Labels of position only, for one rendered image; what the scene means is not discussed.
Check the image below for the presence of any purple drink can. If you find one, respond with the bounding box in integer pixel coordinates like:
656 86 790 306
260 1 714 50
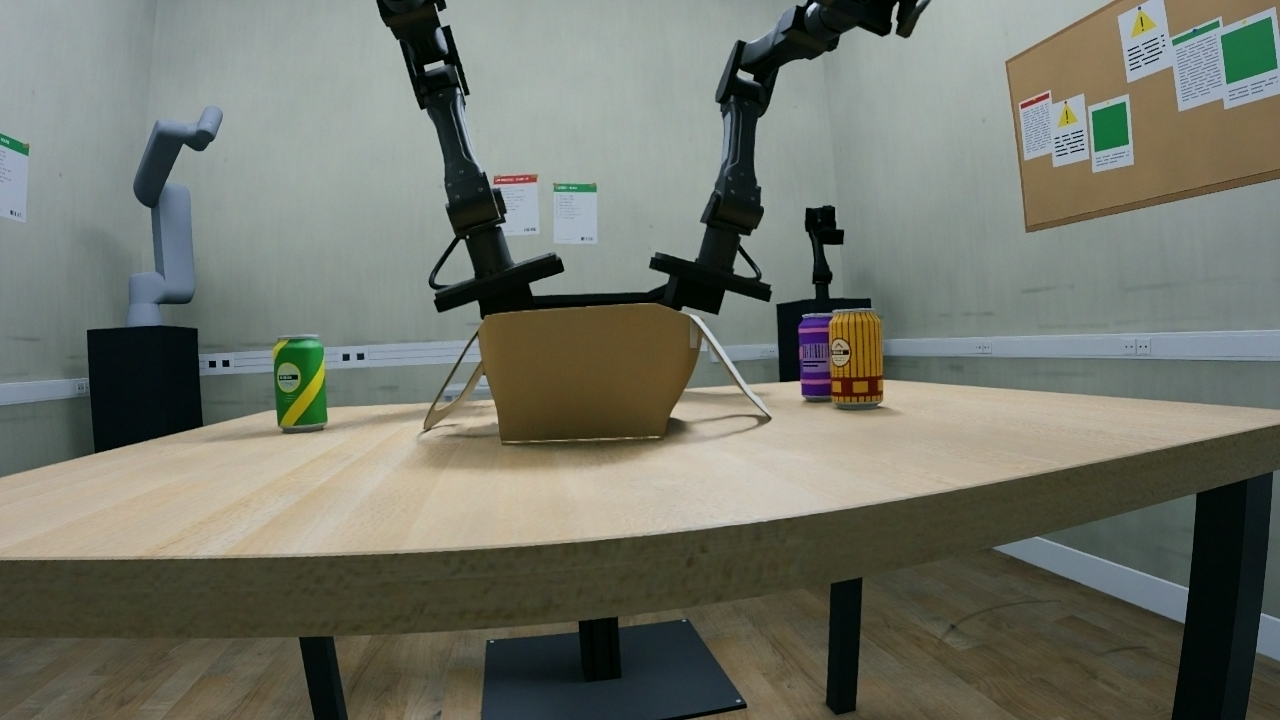
799 313 835 402

